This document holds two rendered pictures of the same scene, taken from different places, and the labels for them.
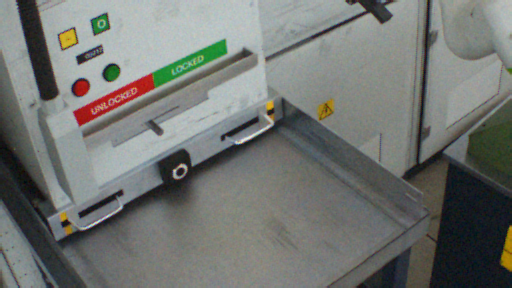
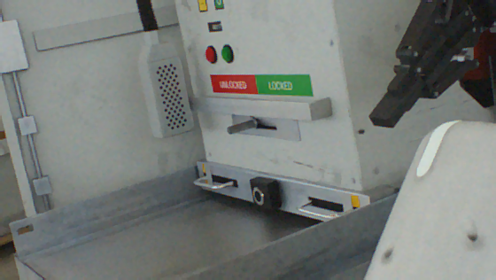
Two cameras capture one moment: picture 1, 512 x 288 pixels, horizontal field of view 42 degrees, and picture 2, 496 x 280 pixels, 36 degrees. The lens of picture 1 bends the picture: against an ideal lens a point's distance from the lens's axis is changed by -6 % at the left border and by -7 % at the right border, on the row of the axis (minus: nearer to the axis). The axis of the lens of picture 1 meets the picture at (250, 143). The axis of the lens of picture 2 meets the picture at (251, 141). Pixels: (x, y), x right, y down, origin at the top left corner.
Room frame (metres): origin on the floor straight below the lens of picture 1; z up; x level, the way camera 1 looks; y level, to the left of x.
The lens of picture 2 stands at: (1.07, -1.14, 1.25)
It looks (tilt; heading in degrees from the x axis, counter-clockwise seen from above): 11 degrees down; 93
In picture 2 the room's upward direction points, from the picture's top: 11 degrees counter-clockwise
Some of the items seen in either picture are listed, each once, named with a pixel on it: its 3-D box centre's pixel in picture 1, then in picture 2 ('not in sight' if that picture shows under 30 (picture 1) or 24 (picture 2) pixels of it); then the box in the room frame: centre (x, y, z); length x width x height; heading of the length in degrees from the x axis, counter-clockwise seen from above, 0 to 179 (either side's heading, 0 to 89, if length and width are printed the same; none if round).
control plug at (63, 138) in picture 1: (66, 150); (166, 89); (0.85, 0.29, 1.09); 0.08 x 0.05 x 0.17; 33
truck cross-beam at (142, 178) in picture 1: (166, 158); (282, 187); (1.03, 0.17, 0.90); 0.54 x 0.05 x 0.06; 123
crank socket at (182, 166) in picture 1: (176, 168); (264, 193); (1.00, 0.14, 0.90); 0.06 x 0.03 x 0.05; 123
